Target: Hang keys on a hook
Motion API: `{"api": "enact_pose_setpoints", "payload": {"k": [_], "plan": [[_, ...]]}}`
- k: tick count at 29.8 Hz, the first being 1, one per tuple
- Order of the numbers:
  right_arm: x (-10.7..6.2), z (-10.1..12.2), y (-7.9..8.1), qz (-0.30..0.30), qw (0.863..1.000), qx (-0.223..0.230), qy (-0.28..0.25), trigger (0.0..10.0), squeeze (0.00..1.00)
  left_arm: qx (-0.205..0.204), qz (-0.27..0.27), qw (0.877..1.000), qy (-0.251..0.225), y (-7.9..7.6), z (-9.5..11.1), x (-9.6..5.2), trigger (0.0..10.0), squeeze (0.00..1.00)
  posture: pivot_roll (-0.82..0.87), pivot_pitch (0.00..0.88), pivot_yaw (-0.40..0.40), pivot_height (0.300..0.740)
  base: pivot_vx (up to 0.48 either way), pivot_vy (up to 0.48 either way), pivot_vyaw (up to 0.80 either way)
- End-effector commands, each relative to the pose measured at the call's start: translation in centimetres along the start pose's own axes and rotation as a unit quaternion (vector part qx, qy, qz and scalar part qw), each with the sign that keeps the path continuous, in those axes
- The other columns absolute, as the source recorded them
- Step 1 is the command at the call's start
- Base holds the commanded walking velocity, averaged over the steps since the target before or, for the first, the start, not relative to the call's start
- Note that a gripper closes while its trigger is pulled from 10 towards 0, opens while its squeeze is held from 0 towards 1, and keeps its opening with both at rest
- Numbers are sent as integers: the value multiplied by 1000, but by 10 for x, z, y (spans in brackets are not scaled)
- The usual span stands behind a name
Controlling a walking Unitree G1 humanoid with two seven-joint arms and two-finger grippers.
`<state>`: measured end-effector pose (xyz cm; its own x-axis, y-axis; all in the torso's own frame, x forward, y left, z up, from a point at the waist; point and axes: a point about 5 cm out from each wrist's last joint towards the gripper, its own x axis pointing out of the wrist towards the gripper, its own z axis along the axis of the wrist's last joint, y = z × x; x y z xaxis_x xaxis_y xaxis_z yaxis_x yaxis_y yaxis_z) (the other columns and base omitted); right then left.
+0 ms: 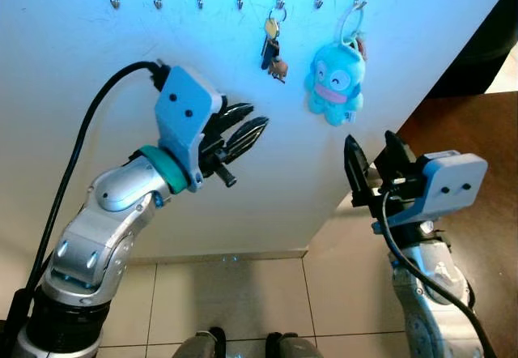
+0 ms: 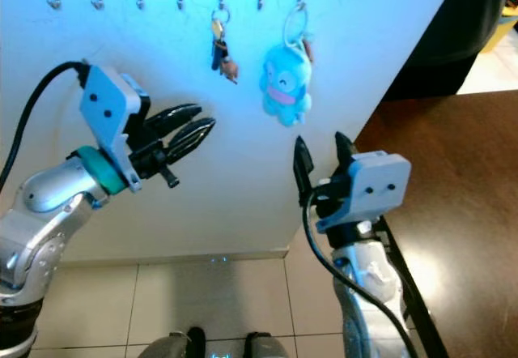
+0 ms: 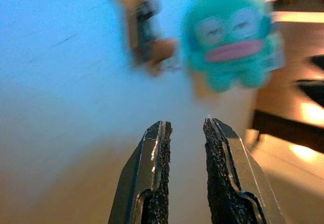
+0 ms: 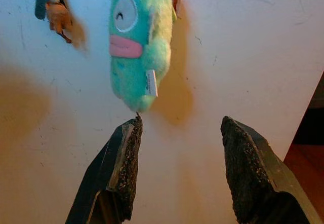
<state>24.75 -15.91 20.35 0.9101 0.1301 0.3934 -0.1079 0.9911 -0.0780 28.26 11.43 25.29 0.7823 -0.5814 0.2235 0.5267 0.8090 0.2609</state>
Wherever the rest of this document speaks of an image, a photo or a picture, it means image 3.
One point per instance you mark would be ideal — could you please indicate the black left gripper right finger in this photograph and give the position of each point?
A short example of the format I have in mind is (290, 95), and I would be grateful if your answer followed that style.
(227, 173)

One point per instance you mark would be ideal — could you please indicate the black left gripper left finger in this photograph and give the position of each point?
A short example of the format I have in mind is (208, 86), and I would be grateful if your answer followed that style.
(149, 173)

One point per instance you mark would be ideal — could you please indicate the dark wooden table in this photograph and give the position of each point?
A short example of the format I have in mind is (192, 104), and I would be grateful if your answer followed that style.
(286, 130)

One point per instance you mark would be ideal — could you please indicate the bunch of keys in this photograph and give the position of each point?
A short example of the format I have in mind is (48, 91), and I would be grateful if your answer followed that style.
(145, 34)

